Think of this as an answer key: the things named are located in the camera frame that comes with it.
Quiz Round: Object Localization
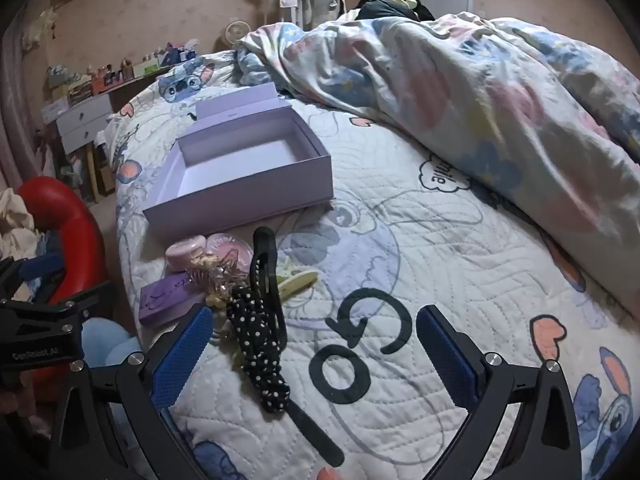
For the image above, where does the yellow hair claw clip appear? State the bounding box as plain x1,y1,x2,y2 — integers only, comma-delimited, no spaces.
276,270,321,305

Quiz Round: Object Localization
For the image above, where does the pile of light clothes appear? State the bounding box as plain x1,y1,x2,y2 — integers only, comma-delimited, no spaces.
0,187,66,306

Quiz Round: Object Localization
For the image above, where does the red chair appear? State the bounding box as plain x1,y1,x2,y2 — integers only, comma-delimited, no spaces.
17,176,110,311

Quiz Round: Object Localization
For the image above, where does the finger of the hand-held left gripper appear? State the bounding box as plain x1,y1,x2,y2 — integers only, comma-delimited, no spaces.
15,281,115,321
0,249,66,304

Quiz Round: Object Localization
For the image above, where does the pink compact with clear lid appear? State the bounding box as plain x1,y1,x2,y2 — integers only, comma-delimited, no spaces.
206,233,254,275

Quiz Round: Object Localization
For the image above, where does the pink curtain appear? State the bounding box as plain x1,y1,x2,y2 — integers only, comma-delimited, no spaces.
0,25,52,187

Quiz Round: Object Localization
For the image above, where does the small purple box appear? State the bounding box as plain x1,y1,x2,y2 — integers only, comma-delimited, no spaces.
139,272,202,329

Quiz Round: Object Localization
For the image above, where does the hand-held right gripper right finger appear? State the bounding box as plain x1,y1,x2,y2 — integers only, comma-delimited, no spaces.
415,304,583,480

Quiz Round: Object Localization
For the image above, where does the pink round jar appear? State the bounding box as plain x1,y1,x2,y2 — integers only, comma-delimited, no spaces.
166,236,207,272

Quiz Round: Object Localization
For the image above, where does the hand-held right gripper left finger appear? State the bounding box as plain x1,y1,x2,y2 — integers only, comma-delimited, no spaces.
50,302,216,480

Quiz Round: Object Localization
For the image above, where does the grey green bag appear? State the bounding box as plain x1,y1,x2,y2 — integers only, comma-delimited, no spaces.
312,0,342,27

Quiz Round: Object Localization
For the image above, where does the lavender cardboard box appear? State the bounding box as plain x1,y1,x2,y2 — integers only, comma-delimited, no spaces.
141,82,335,235

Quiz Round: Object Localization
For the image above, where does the floral pastel duvet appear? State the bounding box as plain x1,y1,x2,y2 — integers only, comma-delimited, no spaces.
235,12,640,318

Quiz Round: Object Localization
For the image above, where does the small white fan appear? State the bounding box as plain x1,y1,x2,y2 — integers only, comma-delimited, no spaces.
223,21,251,49

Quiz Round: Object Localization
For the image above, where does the black headband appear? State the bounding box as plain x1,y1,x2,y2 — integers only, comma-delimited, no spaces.
251,226,347,467

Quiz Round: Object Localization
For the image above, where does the gold flower hair clip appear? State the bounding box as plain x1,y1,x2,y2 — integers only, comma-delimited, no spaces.
191,252,247,307

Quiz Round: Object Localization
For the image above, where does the row of desk trinkets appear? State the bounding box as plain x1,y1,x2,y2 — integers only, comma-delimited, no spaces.
46,39,202,98

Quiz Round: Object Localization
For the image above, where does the black clothing pile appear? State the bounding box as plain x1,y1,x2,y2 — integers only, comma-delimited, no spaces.
354,0,437,24

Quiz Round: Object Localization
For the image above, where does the cream wall ornament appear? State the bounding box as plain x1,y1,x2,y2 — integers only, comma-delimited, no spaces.
22,7,62,47

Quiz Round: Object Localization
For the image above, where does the black polka dot hair tie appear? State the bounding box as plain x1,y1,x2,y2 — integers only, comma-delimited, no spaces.
226,285,292,414

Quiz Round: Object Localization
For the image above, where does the white drawer cabinet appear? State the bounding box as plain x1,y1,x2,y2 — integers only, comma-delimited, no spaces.
55,92,117,152

